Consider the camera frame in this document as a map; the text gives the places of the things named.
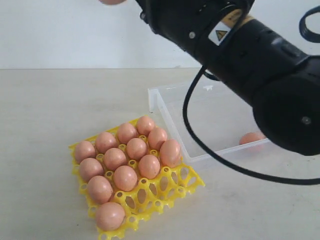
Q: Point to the clear plastic container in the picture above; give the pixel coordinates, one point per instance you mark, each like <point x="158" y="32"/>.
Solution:
<point x="217" y="116"/>

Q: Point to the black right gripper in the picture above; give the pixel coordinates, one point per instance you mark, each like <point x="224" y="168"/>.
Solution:
<point x="200" y="28"/>

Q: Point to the brown egg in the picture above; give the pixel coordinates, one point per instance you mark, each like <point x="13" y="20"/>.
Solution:
<point x="156" y="138"/>
<point x="112" y="2"/>
<point x="136" y="148"/>
<point x="170" y="153"/>
<point x="109" y="216"/>
<point x="89" y="168"/>
<point x="105" y="141"/>
<point x="99" y="189"/>
<point x="125" y="178"/>
<point x="145" y="125"/>
<point x="114" y="158"/>
<point x="149" y="166"/>
<point x="252" y="137"/>
<point x="126" y="132"/>
<point x="84" y="150"/>

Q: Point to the yellow plastic egg tray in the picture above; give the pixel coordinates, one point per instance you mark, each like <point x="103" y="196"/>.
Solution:
<point x="163" y="190"/>

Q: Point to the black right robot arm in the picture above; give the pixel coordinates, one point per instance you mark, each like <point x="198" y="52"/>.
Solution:
<point x="279" y="81"/>

